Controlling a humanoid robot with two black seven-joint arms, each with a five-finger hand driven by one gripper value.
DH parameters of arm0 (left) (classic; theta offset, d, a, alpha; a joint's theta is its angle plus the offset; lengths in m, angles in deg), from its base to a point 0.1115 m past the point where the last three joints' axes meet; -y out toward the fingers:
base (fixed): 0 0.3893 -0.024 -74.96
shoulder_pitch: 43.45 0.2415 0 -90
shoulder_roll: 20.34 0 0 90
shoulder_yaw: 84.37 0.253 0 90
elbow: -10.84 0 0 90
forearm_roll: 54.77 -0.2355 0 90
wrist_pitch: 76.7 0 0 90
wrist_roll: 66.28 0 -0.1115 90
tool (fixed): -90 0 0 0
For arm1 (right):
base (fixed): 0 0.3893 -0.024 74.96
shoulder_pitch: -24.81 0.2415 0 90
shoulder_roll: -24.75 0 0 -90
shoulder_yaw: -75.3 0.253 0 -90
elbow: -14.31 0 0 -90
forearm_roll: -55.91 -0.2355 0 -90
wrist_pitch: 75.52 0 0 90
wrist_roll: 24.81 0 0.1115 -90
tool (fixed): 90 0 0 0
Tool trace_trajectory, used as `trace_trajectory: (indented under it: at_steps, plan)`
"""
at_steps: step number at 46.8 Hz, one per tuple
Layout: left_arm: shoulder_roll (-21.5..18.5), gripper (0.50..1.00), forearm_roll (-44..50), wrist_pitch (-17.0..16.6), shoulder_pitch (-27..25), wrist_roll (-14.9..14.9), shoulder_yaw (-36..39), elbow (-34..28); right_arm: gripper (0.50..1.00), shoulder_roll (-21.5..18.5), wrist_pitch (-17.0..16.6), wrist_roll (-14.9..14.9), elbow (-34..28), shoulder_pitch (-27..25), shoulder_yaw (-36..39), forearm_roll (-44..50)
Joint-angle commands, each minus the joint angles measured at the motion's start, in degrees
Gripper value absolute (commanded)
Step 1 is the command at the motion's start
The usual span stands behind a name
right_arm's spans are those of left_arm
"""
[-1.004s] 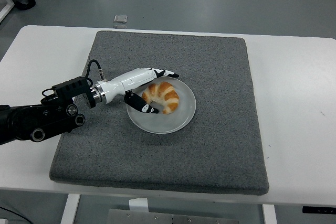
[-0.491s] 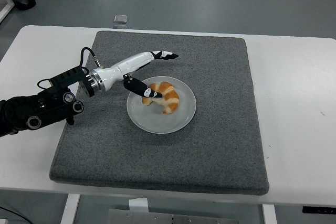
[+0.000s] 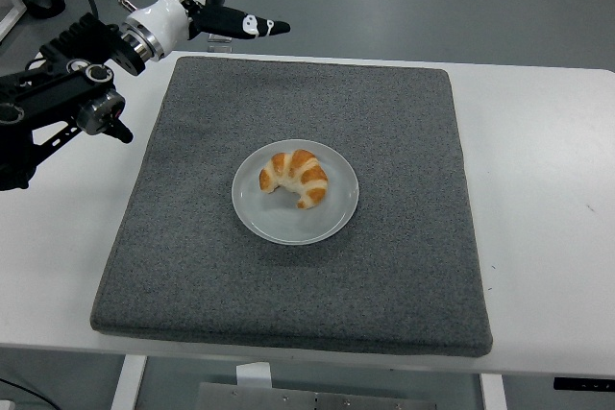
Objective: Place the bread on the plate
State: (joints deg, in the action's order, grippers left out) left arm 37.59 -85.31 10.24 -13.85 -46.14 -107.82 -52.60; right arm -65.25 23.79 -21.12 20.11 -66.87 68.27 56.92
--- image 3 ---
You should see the white paper label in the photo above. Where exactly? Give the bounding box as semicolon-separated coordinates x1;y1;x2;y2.
234;361;274;388

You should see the white frame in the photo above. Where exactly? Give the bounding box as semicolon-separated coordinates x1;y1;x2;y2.
0;0;26;44

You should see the round grey plate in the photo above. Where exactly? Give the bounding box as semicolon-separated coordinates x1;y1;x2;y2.
231;138;360;246

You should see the grey felt mat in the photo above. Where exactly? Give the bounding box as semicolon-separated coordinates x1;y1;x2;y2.
89;55;494;359

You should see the black table control panel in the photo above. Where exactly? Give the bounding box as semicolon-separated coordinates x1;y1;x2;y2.
552;375;615;392

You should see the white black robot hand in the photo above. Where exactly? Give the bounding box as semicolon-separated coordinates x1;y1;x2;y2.
125;0;292;57

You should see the white table leg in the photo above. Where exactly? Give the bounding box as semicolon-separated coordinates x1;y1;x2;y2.
480;374;506;410
111;354;148;410

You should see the golden croissant bread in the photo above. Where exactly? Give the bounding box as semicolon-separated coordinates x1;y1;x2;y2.
259;149;331;210

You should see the black floor cable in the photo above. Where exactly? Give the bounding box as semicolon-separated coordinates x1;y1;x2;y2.
0;372;52;410

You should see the small clear floor socket box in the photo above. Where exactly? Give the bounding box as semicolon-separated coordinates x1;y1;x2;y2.
208;33;234;54

